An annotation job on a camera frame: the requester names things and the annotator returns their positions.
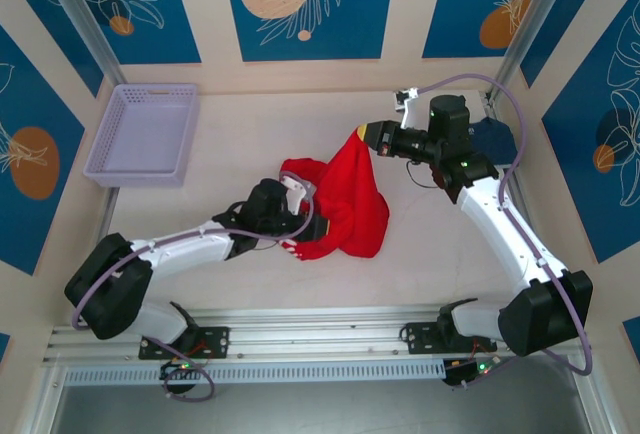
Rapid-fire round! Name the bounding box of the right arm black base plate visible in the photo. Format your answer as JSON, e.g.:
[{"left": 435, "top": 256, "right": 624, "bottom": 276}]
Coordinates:
[{"left": 403, "top": 322, "right": 499, "bottom": 355}]

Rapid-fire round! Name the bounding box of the aluminium mounting rail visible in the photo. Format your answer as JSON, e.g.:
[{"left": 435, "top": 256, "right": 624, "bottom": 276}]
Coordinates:
[{"left": 42, "top": 306, "right": 596, "bottom": 366}]

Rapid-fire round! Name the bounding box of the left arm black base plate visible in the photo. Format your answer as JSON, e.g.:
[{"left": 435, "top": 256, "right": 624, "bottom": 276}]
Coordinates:
[{"left": 138, "top": 326, "right": 231, "bottom": 360}]

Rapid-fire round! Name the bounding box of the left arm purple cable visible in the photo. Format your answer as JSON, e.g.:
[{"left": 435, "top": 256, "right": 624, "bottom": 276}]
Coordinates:
[{"left": 72, "top": 169, "right": 316, "bottom": 404}]

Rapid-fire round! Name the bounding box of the aluminium corner post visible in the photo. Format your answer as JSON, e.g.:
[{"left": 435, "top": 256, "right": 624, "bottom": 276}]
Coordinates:
[
  {"left": 485, "top": 0, "right": 576, "bottom": 105},
  {"left": 37, "top": 0, "right": 126, "bottom": 88}
]

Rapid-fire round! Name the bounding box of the slotted grey cable duct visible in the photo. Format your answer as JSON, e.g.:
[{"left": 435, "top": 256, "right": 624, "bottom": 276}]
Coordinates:
[{"left": 63, "top": 359, "right": 447, "bottom": 386}]

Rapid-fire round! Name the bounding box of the grey metal shelf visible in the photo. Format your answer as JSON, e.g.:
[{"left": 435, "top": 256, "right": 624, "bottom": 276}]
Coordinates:
[{"left": 47, "top": 356, "right": 599, "bottom": 434}]

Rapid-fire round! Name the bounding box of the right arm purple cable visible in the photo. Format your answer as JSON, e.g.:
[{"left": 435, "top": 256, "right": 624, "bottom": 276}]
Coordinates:
[{"left": 418, "top": 73, "right": 595, "bottom": 390}]

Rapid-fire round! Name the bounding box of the blue floral wall poster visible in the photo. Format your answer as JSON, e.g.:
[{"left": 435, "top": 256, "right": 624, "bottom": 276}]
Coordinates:
[
  {"left": 0, "top": 23, "right": 86, "bottom": 276},
  {"left": 542, "top": 1, "right": 640, "bottom": 265},
  {"left": 519, "top": 0, "right": 640, "bottom": 89},
  {"left": 0, "top": 0, "right": 105, "bottom": 99}
]

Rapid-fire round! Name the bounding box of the lavender plastic basket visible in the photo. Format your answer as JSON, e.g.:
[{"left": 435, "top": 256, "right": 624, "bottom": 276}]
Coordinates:
[{"left": 82, "top": 83, "right": 201, "bottom": 190}]

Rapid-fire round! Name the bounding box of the blue poster beige circle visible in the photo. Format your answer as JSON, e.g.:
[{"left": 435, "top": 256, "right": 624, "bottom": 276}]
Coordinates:
[{"left": 221, "top": 0, "right": 399, "bottom": 61}]

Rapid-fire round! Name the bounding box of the blue poster orange fern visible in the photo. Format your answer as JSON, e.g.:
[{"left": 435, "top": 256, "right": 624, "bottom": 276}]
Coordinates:
[{"left": 422, "top": 0, "right": 566, "bottom": 59}]

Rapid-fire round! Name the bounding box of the blue poster white lily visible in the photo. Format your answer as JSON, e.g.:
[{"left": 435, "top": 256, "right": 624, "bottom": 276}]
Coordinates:
[{"left": 47, "top": 0, "right": 202, "bottom": 65}]

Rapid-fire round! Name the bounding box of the red t-shirt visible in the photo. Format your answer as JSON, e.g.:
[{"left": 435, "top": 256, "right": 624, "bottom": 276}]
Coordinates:
[{"left": 278, "top": 126, "right": 391, "bottom": 261}]

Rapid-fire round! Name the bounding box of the folded navy t-shirt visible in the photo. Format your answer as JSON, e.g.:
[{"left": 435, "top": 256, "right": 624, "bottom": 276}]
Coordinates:
[{"left": 468, "top": 116, "right": 520, "bottom": 166}]

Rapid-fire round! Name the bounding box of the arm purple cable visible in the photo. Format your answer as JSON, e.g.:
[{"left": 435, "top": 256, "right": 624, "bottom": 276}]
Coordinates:
[
  {"left": 418, "top": 73, "right": 595, "bottom": 390},
  {"left": 72, "top": 169, "right": 316, "bottom": 404}
]

